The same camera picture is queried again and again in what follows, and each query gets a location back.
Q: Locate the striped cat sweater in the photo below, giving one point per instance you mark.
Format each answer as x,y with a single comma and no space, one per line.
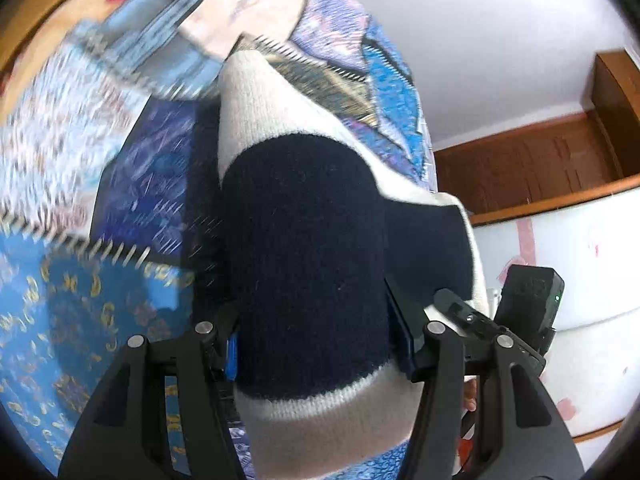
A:
300,240

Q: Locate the blue patchwork quilt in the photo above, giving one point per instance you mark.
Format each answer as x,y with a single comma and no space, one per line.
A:
75,310

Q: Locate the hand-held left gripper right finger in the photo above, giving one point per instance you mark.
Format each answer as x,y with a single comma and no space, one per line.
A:
404,332

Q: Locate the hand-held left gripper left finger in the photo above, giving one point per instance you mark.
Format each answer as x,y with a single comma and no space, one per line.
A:
231,355

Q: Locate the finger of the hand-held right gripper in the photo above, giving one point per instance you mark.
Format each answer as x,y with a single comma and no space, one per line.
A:
462,310

